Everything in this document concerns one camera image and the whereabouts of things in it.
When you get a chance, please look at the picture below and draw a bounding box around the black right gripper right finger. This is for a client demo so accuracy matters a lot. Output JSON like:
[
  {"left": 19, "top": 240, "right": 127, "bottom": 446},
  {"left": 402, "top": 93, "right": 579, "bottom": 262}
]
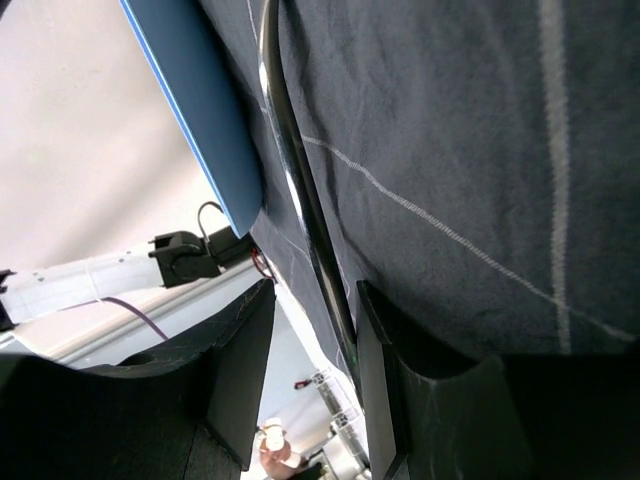
[{"left": 357, "top": 281, "right": 639, "bottom": 479}]

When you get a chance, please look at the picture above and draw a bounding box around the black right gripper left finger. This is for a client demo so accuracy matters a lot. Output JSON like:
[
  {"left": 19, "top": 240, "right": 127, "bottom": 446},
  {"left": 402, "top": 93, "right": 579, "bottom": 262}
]
[{"left": 1, "top": 280, "right": 276, "bottom": 479}]

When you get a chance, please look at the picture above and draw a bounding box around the dark checked cloth placemat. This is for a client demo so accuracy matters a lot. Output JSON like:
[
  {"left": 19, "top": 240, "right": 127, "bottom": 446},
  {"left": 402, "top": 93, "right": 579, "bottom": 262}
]
[{"left": 197, "top": 0, "right": 640, "bottom": 396}]

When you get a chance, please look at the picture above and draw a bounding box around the silver spoon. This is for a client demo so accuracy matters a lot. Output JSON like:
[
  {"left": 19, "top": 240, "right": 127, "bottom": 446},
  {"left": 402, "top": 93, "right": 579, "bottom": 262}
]
[{"left": 258, "top": 1, "right": 361, "bottom": 393}]

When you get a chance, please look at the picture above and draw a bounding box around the blue plate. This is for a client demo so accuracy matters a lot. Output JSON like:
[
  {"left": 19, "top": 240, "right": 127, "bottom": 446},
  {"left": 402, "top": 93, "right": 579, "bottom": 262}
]
[{"left": 121, "top": 0, "right": 263, "bottom": 237}]

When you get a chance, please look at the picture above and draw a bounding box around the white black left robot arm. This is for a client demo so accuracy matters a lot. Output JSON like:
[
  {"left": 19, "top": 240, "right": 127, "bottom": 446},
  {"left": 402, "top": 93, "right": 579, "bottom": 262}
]
[{"left": 1, "top": 226, "right": 255, "bottom": 333}]

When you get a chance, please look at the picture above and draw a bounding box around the aluminium table frame rail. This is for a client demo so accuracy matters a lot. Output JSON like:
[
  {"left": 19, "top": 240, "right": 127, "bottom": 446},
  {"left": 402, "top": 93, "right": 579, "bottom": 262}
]
[{"left": 1, "top": 261, "right": 260, "bottom": 369}]

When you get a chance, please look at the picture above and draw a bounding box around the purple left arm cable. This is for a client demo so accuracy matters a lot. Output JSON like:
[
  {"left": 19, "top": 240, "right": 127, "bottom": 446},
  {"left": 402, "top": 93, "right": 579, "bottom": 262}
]
[{"left": 64, "top": 295, "right": 170, "bottom": 342}]

